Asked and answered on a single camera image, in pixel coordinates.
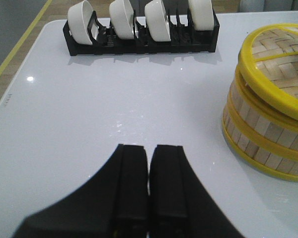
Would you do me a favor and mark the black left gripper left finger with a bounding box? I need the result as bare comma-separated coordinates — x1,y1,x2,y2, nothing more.
13,144,148,238

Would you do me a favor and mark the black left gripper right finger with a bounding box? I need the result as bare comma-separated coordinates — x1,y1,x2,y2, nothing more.
149,145,242,238

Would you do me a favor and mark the yellow bamboo steamer basket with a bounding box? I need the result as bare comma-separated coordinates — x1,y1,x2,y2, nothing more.
222,104,298,182
224,69,298,160

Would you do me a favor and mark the yellow woven bamboo steamer lid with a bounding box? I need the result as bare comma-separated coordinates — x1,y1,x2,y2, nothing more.
238,23,298,120

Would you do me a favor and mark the black dish rack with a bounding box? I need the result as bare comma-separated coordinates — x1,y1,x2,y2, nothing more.
63,9,220,56

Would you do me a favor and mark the white ceramic bowl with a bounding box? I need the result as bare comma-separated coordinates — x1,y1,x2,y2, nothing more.
145,0,171,42
188,0,214,31
109,0,134,40
68,0,93,45

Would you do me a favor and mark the white ceramic bowl leftmost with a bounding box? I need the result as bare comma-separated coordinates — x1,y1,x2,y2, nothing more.
68,0,93,45

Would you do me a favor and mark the white ceramic bowl rightmost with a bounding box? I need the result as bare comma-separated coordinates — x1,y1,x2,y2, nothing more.
188,0,214,31

